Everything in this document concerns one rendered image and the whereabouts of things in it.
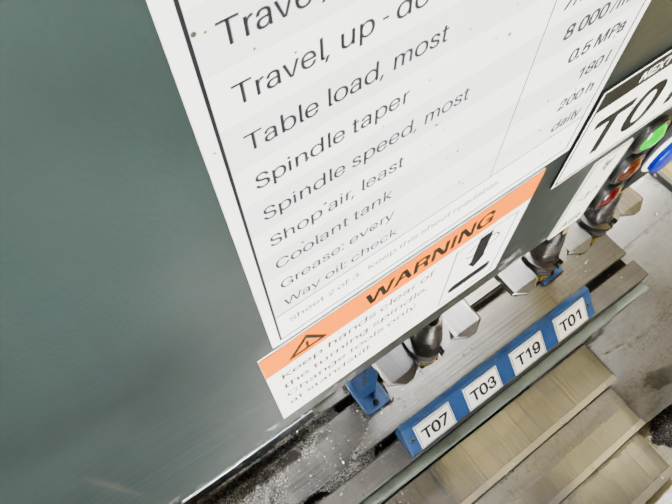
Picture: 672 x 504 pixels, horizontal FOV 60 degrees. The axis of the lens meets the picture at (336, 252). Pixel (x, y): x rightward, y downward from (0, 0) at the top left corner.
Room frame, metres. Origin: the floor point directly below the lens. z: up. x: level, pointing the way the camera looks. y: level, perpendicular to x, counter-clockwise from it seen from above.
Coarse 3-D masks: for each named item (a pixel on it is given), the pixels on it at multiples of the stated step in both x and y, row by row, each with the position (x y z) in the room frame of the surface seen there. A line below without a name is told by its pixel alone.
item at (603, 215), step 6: (618, 198) 0.43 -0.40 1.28; (612, 204) 0.43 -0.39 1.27; (588, 210) 0.44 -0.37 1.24; (594, 210) 0.43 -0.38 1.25; (600, 210) 0.43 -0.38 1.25; (606, 210) 0.42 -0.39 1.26; (612, 210) 0.42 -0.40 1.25; (588, 216) 0.43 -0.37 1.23; (594, 216) 0.43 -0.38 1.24; (600, 216) 0.42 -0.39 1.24; (606, 216) 0.42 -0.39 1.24; (612, 216) 0.43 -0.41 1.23; (594, 222) 0.42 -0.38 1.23; (600, 222) 0.42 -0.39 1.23; (606, 222) 0.42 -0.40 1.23
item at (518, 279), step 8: (512, 264) 0.36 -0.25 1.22; (520, 264) 0.36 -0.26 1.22; (504, 272) 0.35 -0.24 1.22; (512, 272) 0.35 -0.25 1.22; (520, 272) 0.35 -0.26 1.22; (528, 272) 0.35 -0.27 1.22; (536, 272) 0.35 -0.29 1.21; (504, 280) 0.34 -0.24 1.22; (512, 280) 0.34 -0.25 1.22; (520, 280) 0.34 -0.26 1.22; (528, 280) 0.34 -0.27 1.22; (536, 280) 0.34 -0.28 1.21; (504, 288) 0.33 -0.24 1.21; (512, 288) 0.33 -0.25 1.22; (520, 288) 0.32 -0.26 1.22; (528, 288) 0.32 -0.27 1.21
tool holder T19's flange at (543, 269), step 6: (564, 246) 0.38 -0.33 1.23; (528, 252) 0.38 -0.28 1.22; (564, 252) 0.37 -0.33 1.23; (528, 258) 0.37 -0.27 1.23; (558, 258) 0.37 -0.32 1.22; (564, 258) 0.36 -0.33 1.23; (528, 264) 0.36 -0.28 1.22; (534, 264) 0.36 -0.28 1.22; (540, 264) 0.36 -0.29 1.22; (546, 264) 0.36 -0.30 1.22; (552, 264) 0.36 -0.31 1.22; (558, 264) 0.36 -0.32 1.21; (540, 270) 0.35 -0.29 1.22; (546, 270) 0.35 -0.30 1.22; (552, 270) 0.35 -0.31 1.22
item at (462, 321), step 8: (456, 304) 0.30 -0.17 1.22; (464, 304) 0.30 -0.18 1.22; (448, 312) 0.29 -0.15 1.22; (456, 312) 0.29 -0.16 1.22; (464, 312) 0.29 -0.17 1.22; (472, 312) 0.29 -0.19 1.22; (448, 320) 0.28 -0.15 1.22; (456, 320) 0.28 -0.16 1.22; (464, 320) 0.28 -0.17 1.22; (472, 320) 0.28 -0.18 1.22; (448, 328) 0.27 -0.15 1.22; (456, 328) 0.27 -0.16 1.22; (464, 328) 0.27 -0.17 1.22; (472, 328) 0.27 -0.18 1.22; (456, 336) 0.26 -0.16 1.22; (464, 336) 0.26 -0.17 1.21
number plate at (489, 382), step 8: (496, 368) 0.29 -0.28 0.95; (480, 376) 0.27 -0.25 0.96; (488, 376) 0.27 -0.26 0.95; (496, 376) 0.27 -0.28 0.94; (472, 384) 0.26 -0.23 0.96; (480, 384) 0.26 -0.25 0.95; (488, 384) 0.26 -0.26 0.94; (496, 384) 0.26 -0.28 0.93; (464, 392) 0.24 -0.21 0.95; (472, 392) 0.25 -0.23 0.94; (480, 392) 0.25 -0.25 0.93; (488, 392) 0.25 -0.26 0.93; (472, 400) 0.23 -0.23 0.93; (480, 400) 0.24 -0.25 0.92; (472, 408) 0.22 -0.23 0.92
